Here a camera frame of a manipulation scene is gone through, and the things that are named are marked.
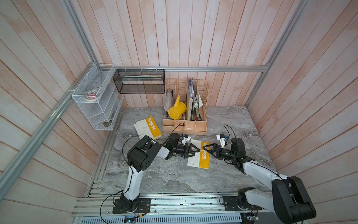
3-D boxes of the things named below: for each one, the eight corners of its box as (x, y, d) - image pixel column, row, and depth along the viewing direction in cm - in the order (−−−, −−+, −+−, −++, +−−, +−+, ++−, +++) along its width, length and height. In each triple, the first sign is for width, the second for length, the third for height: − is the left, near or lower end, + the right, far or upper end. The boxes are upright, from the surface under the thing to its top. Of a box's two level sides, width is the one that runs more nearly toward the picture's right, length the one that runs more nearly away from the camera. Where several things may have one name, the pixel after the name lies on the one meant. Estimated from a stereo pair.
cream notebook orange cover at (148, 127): (142, 145, 98) (141, 142, 96) (134, 126, 109) (133, 123, 107) (162, 136, 103) (162, 134, 100) (152, 119, 114) (152, 116, 111)
